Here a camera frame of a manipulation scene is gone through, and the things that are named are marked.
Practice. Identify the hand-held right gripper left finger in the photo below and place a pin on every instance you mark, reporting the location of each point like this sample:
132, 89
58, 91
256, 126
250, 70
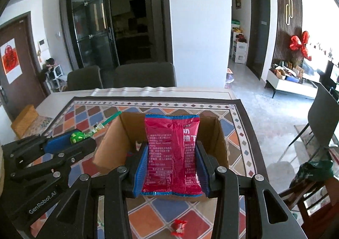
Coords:
140, 172

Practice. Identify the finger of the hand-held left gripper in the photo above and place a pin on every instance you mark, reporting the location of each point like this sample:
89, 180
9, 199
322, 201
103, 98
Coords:
79, 148
57, 143

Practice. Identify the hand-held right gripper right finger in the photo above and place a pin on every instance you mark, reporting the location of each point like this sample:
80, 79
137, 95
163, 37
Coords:
204, 172

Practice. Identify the green lollipop with green stick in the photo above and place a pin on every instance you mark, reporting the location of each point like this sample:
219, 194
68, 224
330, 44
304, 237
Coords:
76, 137

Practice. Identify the brown cardboard box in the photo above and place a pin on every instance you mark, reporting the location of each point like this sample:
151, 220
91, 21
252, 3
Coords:
111, 148

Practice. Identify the pink snack packet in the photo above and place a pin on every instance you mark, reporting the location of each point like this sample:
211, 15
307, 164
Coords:
169, 154

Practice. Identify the yellow box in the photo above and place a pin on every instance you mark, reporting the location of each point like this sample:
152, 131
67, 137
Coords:
25, 122

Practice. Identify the colourful diamond pattern tablecloth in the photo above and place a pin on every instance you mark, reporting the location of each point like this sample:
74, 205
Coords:
148, 212

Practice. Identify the small red candy packet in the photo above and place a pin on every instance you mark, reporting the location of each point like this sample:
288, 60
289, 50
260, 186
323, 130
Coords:
178, 228

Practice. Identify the white shelf with dark bag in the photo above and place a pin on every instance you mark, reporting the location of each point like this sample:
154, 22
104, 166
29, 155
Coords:
53, 73

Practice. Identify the dark upholstered dining chair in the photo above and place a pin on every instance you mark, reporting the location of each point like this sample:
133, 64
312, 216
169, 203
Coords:
84, 77
145, 74

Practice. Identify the red door poster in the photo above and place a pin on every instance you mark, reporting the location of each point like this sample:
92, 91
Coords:
9, 60

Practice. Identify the black framed glass door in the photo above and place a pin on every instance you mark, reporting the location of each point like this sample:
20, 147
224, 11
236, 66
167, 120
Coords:
90, 37

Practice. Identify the green plastic bag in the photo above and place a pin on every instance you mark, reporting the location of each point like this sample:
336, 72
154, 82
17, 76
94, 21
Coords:
315, 170

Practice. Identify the wooden chair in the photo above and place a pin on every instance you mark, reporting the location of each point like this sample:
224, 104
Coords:
317, 196

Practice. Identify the white low cabinet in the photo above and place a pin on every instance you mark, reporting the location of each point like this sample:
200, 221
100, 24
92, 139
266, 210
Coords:
288, 86

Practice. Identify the white storage drawers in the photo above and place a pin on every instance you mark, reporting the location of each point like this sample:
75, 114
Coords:
239, 50

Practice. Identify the black plastic chair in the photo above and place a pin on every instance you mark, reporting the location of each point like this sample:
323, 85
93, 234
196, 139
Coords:
321, 111

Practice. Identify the dark interior door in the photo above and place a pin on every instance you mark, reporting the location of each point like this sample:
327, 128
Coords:
261, 29

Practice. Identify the red bow decoration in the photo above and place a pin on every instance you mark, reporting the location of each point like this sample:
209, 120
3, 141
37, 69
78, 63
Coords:
299, 44

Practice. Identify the small wall picture frame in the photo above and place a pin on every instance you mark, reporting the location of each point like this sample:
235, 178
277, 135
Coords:
238, 3

